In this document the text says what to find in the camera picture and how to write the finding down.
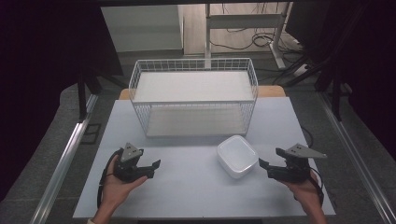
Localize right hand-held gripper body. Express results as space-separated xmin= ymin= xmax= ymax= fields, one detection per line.
xmin=267 ymin=143 xmax=329 ymax=184

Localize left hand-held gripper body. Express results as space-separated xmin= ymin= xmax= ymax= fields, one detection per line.
xmin=112 ymin=142 xmax=148 ymax=184

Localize white square bowl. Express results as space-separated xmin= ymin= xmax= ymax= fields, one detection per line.
xmin=216 ymin=134 xmax=260 ymax=180

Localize white wire two-tier rack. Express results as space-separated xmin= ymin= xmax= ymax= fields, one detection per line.
xmin=128 ymin=57 xmax=260 ymax=138

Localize person's right hand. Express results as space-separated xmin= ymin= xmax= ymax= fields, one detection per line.
xmin=279 ymin=170 xmax=322 ymax=211

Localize person's left hand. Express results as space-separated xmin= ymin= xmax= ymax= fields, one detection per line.
xmin=100 ymin=154 xmax=149 ymax=213

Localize black metal stand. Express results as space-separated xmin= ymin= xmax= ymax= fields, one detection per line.
xmin=76 ymin=66 xmax=129 ymax=123
xmin=284 ymin=59 xmax=344 ymax=122

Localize white power strip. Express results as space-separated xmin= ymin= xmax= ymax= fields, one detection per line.
xmin=292 ymin=63 xmax=311 ymax=77

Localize dark curtain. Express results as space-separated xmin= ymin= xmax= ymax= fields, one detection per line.
xmin=0 ymin=0 xmax=124 ymax=203
xmin=284 ymin=0 xmax=396 ymax=153

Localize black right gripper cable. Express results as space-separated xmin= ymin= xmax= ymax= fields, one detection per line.
xmin=292 ymin=167 xmax=325 ymax=207

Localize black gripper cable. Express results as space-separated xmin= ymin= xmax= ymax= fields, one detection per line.
xmin=96 ymin=147 xmax=125 ymax=209
xmin=292 ymin=167 xmax=325 ymax=207

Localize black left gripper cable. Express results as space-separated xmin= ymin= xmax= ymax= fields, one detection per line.
xmin=96 ymin=147 xmax=125 ymax=209

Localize black square floor frame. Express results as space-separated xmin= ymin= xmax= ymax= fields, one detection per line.
xmin=79 ymin=122 xmax=103 ymax=146

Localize aluminium rail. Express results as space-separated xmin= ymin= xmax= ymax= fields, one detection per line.
xmin=29 ymin=93 xmax=100 ymax=224
xmin=318 ymin=91 xmax=396 ymax=224

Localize black floor cables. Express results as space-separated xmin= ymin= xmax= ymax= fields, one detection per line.
xmin=208 ymin=2 xmax=316 ymax=86

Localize white desk frame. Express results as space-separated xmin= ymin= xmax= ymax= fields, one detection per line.
xmin=204 ymin=2 xmax=294 ymax=70

